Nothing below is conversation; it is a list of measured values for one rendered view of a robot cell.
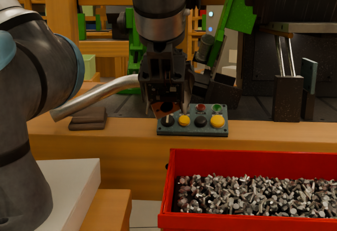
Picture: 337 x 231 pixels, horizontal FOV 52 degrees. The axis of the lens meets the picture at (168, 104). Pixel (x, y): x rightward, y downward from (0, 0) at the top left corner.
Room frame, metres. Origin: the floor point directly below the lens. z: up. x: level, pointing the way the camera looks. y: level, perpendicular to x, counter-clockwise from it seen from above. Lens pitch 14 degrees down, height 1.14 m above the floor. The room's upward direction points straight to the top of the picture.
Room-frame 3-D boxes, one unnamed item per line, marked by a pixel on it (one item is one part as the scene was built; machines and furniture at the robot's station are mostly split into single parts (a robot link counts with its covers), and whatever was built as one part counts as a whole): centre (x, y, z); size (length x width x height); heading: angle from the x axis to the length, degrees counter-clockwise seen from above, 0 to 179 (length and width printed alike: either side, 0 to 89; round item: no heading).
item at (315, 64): (0.84, -0.34, 0.97); 0.10 x 0.02 x 0.14; 175
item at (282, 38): (1.14, -0.39, 1.07); 0.30 x 0.18 x 0.34; 85
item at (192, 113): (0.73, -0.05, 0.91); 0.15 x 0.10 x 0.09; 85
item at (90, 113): (0.77, 0.19, 0.91); 0.10 x 0.08 x 0.03; 6
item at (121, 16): (1.17, 0.15, 1.12); 0.07 x 0.03 x 0.08; 175
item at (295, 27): (0.90, -0.34, 1.11); 0.39 x 0.16 x 0.03; 175
